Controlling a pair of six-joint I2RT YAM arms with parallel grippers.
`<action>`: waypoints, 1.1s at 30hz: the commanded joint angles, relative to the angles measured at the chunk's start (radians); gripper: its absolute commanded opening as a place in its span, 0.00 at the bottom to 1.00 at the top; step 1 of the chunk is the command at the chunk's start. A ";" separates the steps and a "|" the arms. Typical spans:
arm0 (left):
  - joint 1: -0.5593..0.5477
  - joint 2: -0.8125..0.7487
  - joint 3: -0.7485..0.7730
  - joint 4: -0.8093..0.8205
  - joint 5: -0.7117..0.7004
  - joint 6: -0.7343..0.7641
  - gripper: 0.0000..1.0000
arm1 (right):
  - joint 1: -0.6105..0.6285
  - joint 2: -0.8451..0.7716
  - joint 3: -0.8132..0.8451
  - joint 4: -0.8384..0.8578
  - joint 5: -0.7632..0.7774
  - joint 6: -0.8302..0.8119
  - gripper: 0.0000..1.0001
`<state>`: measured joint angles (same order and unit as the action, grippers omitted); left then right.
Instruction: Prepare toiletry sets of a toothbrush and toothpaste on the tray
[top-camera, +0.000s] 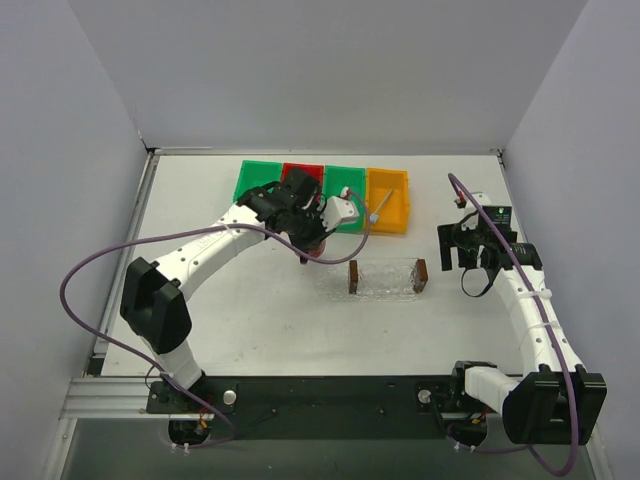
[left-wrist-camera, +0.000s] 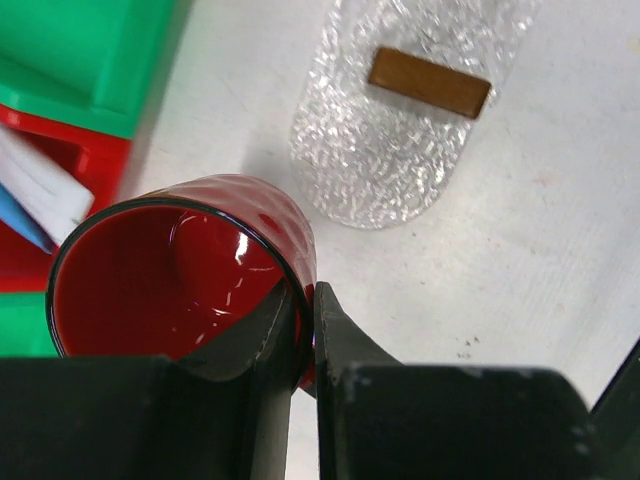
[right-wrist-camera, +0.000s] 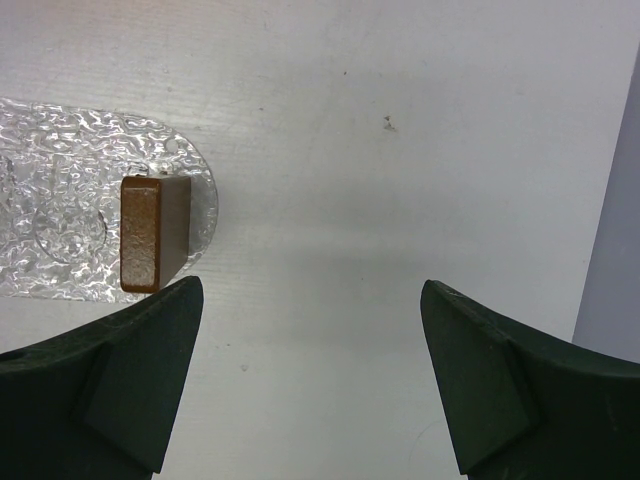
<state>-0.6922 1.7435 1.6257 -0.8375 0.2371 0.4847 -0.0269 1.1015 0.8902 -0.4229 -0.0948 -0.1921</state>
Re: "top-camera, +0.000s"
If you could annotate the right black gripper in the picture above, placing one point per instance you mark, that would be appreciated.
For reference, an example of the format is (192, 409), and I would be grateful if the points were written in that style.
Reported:
(447, 246)

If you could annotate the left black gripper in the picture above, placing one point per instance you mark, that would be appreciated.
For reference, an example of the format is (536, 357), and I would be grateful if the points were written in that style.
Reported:
(307, 238)

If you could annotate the red mug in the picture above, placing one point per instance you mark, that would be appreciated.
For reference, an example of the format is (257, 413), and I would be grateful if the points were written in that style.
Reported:
(318, 250)

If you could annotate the clear holder with wooden ends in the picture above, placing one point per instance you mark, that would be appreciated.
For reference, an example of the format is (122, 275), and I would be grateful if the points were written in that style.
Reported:
(395, 278)

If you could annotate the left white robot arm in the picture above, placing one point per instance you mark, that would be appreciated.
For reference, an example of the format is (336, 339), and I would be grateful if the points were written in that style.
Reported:
(155, 294)

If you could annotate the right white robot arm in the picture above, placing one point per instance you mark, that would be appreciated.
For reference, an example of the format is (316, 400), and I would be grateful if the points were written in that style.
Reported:
(556, 401)

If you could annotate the white toothbrush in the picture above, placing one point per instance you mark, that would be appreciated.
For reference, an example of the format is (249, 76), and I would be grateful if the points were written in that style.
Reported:
(375, 215)

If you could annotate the clear textured oval tray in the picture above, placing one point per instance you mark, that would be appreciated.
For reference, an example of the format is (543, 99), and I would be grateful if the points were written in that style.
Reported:
(332, 283)

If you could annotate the yellow bin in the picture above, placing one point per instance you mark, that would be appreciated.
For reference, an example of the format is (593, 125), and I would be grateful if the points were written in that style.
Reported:
(394, 216)

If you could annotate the right green bin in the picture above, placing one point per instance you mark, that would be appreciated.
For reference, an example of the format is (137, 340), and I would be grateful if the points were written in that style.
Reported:
(336, 178)

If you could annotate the green bin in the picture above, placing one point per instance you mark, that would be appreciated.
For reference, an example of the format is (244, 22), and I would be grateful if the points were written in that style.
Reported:
(336, 178)
(255, 173)

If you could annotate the red bin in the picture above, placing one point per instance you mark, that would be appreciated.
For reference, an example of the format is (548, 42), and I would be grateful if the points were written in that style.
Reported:
(314, 170)

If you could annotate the left green bin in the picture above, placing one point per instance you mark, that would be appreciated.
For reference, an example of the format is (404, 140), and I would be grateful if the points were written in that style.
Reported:
(255, 173)

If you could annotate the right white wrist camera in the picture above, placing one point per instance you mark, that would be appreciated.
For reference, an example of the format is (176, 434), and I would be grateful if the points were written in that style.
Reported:
(471, 217)

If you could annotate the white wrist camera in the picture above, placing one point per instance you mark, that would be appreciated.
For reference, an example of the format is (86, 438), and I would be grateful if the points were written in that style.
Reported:
(338, 211)
(471, 217)

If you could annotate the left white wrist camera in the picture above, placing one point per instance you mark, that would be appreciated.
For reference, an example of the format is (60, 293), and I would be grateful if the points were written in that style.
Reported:
(338, 211)

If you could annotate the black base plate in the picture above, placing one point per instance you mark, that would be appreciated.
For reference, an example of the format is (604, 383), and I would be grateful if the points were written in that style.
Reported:
(319, 408)

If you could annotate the aluminium frame rail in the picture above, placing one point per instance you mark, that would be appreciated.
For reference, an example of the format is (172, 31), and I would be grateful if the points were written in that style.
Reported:
(105, 398)

